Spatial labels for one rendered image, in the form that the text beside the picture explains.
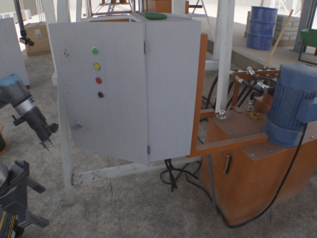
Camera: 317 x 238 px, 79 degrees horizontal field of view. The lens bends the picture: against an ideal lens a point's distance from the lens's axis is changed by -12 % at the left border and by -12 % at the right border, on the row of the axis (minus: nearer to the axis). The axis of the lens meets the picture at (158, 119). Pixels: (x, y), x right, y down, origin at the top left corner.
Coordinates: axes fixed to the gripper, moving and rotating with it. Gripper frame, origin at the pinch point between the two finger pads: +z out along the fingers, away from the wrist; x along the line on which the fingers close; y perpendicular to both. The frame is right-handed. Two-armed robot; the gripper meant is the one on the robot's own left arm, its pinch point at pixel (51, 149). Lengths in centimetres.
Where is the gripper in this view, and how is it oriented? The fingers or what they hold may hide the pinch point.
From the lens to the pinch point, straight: 106.5
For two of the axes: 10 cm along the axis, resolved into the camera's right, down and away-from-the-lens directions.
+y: 9.0, -4.2, -0.8
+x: -1.1, -4.1, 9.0
